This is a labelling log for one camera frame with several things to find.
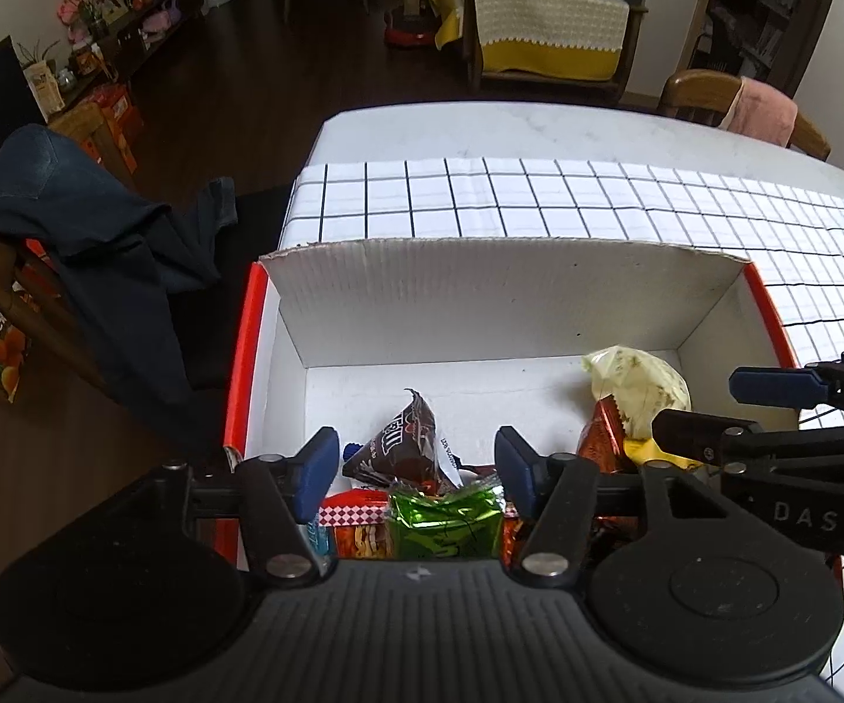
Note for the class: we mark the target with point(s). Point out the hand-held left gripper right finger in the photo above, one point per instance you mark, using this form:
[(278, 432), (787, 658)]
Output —
[(513, 472)]

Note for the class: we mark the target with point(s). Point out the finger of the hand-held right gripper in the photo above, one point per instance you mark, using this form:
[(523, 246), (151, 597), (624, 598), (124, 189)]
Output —
[(774, 386), (693, 436)]

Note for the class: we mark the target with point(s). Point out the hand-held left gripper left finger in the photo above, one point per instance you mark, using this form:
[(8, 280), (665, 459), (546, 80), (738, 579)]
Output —
[(319, 469)]

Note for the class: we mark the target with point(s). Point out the yellow snack packet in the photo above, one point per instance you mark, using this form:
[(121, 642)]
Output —
[(645, 450)]

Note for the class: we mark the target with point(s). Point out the red checked-edge snack packet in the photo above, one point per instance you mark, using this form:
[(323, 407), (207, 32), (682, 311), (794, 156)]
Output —
[(356, 527)]

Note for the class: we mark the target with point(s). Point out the light blue snack packet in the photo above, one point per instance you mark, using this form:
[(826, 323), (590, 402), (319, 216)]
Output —
[(319, 538)]

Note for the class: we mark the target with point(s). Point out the pale green snack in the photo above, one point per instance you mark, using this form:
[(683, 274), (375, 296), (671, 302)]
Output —
[(642, 381)]

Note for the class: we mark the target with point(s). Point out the dark brown chocolate packet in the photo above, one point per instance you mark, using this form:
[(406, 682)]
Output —
[(400, 447)]

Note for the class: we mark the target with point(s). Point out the green snack packet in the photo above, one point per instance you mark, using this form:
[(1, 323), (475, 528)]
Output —
[(444, 523)]

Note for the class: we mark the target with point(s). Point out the brown orange triangular snack packet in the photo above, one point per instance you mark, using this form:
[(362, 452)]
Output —
[(601, 443)]

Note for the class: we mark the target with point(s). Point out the red cardboard box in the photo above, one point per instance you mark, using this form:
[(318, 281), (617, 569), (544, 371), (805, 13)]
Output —
[(502, 307)]

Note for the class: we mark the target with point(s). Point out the pink towel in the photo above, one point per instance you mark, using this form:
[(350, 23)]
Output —
[(759, 113)]

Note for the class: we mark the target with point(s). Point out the wooden dining chair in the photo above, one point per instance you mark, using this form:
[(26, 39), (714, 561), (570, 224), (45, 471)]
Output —
[(693, 91)]

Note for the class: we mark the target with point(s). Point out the dark blue jacket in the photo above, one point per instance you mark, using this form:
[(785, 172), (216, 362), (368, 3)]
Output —
[(85, 234)]

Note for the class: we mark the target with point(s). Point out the wooden chair with jacket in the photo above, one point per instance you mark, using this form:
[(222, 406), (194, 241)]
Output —
[(4, 285)]

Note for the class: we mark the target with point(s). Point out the orange gift boxes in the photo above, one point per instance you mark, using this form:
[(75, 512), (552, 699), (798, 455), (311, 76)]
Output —
[(111, 113)]

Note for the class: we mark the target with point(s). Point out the armchair with cream yellow cover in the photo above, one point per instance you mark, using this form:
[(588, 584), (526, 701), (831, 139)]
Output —
[(539, 11)]

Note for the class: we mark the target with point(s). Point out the red floor toy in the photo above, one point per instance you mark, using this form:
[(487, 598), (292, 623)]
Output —
[(407, 35)]

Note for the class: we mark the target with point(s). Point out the dark television cabinet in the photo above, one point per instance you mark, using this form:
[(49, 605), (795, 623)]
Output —
[(151, 44)]

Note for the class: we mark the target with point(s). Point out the pink bag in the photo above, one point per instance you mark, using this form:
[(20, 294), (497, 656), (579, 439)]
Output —
[(162, 18)]

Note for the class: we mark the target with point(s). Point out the pink flowers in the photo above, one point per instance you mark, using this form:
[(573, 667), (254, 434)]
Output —
[(70, 7)]

